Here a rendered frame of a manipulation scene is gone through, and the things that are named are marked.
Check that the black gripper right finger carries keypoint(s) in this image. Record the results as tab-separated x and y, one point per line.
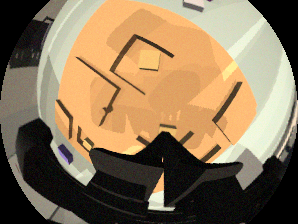
184	172

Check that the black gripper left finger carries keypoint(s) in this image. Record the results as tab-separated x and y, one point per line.
144	168

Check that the purple rectangular block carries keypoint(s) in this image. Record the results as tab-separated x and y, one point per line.
67	155

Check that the small orange block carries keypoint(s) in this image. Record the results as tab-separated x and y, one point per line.
149	59
172	129
88	143

